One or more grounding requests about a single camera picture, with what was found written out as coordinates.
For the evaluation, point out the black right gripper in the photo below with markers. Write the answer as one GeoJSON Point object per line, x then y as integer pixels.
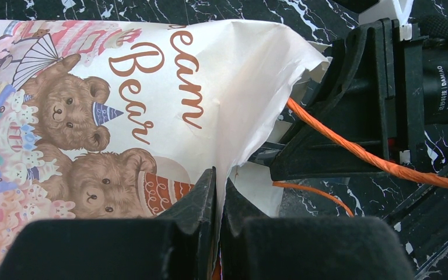
{"type": "Point", "coordinates": [381, 90]}

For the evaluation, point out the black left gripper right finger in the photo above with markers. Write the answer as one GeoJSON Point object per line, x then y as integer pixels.
{"type": "Point", "coordinates": [255, 246]}

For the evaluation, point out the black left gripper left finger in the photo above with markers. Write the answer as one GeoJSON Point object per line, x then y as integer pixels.
{"type": "Point", "coordinates": [177, 244]}

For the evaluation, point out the printed white paper bag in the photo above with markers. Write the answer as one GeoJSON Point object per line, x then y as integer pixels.
{"type": "Point", "coordinates": [106, 120]}

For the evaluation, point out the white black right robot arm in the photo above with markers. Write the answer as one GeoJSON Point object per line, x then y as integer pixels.
{"type": "Point", "coordinates": [417, 211]}

